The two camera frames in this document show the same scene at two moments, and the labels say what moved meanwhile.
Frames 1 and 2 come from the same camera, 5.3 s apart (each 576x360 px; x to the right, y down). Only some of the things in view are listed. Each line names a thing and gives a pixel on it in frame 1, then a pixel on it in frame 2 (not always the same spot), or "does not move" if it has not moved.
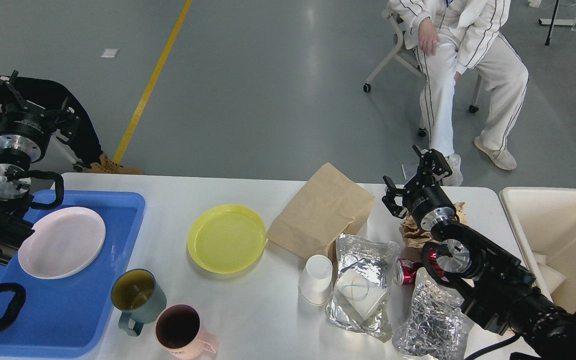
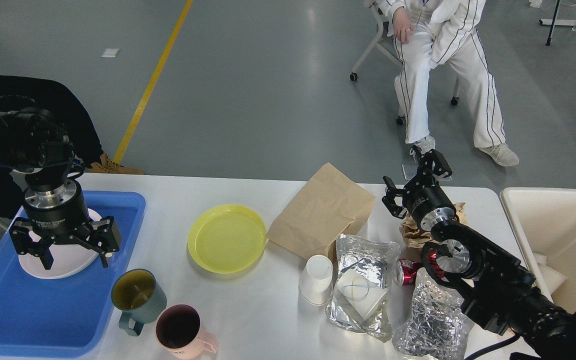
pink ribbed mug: [179, 333] does not move
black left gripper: [25, 132] -> [63, 215]
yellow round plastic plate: [226, 238] does not move
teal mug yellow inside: [141, 298] does not move
